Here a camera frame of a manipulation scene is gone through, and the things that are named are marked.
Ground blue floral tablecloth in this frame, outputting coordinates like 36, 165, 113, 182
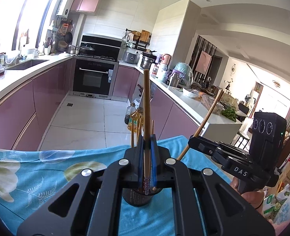
0, 135, 232, 236

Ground black wok with lid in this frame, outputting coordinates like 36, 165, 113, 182
79, 43, 95, 55

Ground white bowl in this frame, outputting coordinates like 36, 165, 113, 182
182, 88, 199, 99

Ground yellow cooking oil bottle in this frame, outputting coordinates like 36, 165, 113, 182
127, 108, 143, 133

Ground white water heater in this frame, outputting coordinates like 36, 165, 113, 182
56, 0, 74, 18

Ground pink thermos jug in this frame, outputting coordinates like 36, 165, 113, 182
160, 54, 172, 66

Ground pink lower cabinets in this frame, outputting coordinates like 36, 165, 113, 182
0, 56, 200, 152

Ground black range hood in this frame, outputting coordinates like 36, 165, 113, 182
79, 34, 123, 61

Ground black built-in oven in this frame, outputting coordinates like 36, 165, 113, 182
70, 57, 118, 99

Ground bamboo chopstick two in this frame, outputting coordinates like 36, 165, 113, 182
136, 116, 142, 142

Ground bamboo chopstick one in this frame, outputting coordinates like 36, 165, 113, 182
131, 118, 134, 148

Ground black camera box right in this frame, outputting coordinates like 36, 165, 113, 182
249, 112, 286, 173

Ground dark oil bottle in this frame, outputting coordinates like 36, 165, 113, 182
124, 102, 136, 125

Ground black mesh pen holder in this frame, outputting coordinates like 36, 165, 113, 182
122, 188, 162, 207

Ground black wall shelf rack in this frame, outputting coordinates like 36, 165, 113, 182
123, 28, 151, 52

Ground silver rice cooker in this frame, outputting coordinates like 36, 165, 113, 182
122, 52, 139, 65

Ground window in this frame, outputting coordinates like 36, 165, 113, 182
0, 0, 52, 53

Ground bamboo chopstick three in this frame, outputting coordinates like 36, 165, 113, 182
151, 120, 155, 135

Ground mint green kettle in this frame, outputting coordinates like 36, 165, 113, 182
173, 62, 193, 87

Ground pink wall picture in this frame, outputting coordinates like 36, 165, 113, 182
196, 51, 212, 74

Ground bamboo chopstick eight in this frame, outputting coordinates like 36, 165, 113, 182
151, 88, 225, 192

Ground steel stock pot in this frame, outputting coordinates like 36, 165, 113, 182
140, 52, 157, 69

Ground bamboo chopstick seven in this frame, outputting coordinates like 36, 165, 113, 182
143, 69, 151, 195

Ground right hand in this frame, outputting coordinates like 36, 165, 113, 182
230, 177, 264, 215

